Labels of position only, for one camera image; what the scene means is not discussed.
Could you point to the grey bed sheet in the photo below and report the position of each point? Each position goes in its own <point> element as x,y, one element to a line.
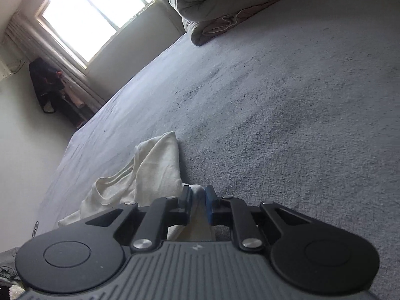
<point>298,105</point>

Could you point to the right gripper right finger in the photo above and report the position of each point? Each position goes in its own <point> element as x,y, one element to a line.
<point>235,214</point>

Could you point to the sheer window curtain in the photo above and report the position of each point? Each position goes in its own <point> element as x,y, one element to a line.
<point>32,45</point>

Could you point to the grey folded garment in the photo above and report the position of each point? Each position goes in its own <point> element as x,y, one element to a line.
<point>9,274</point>

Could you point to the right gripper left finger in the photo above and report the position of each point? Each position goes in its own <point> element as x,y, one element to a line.
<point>151,223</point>

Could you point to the covered wall air conditioner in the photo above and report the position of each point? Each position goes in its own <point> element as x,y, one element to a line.
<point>5,72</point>

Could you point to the cream long sleeve sweatshirt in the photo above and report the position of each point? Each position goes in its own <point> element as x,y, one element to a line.
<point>152,173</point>

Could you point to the white plush toy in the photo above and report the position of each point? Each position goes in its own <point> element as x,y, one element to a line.
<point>15,291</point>

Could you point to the dark clothes on rack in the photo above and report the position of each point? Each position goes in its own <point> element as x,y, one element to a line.
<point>52,94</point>

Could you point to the bright window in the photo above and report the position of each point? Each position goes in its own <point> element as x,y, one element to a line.
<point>84,27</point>

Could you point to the black label on sheet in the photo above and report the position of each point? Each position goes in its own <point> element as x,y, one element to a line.
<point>34,232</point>

